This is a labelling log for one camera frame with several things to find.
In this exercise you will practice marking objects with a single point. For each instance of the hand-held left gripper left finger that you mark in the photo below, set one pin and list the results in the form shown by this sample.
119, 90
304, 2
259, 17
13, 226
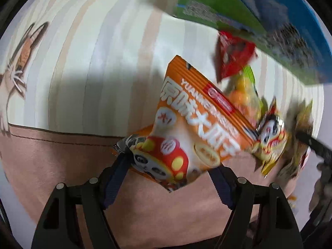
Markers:
116, 180

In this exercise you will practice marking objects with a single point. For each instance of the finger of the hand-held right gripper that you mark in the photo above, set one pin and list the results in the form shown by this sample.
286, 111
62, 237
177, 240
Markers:
315, 144

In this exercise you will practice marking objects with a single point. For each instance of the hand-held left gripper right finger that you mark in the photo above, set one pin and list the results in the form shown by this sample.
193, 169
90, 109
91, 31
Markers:
221, 186

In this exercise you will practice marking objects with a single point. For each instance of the brown yellow snack packet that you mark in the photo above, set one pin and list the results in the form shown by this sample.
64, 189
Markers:
298, 124

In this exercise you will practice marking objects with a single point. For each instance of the orange snack packet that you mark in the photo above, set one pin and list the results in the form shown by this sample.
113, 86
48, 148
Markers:
197, 124

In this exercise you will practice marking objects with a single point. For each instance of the small yellow cartoon snack packet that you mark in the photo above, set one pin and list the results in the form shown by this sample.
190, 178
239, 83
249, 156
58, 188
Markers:
272, 137

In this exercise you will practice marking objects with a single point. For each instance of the green yellow candy packet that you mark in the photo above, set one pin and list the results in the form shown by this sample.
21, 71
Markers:
246, 96

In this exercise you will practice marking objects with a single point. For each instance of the red snack packet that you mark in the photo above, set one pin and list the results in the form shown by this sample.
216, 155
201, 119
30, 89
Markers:
230, 54

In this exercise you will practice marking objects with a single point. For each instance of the striped printed blanket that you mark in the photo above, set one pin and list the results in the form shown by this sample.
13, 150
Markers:
103, 57

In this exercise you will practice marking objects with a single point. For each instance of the blue green printed box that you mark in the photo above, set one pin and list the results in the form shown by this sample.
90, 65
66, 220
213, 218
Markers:
233, 7

